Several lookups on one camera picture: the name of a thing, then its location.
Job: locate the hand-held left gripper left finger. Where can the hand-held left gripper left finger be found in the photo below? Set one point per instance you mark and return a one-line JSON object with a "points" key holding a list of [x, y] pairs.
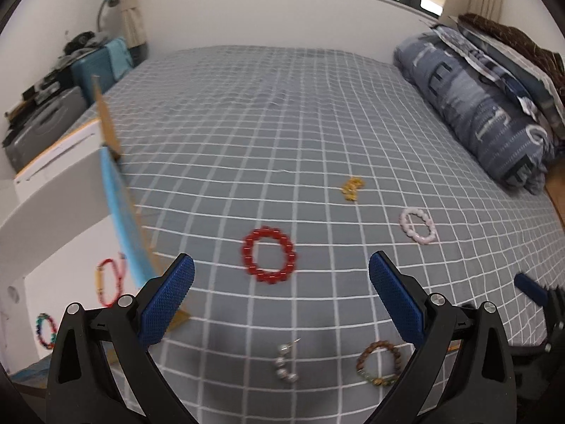
{"points": [[170, 300]]}

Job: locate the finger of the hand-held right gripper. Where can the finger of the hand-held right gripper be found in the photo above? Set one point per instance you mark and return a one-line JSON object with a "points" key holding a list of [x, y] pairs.
{"points": [[532, 288]]}

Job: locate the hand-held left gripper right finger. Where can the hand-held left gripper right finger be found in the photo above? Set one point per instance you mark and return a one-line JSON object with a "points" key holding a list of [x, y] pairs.
{"points": [[397, 300]]}

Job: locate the blue and white cardboard box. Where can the blue and white cardboard box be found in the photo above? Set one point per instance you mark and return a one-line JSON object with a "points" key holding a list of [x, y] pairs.
{"points": [[66, 229]]}

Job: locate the grey checked bed sheet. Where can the grey checked bed sheet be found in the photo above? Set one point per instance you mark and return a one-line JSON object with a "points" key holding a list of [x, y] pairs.
{"points": [[265, 141]]}

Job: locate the blue-grey printed folded quilt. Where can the blue-grey printed folded quilt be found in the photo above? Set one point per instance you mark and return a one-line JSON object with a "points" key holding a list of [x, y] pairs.
{"points": [[476, 110]]}

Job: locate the grey hard-shell suitcase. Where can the grey hard-shell suitcase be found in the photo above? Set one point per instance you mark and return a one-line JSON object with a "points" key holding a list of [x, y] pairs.
{"points": [[42, 137]]}

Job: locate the blue-grey printed pillow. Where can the blue-grey printed pillow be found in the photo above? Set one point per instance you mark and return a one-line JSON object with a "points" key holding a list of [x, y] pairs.
{"points": [[507, 62]]}

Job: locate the teal hard-shell suitcase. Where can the teal hard-shell suitcase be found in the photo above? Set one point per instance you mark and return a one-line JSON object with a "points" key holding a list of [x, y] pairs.
{"points": [[90, 73]]}

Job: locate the brown fuzzy blanket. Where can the brown fuzzy blanket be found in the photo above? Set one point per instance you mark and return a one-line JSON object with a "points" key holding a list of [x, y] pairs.
{"points": [[521, 42]]}

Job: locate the teal towel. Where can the teal towel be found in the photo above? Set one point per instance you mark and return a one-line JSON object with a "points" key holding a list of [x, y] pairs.
{"points": [[120, 57]]}

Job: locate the black devices on suitcase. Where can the black devices on suitcase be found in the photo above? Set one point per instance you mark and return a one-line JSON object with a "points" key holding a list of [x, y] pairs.
{"points": [[37, 90]]}

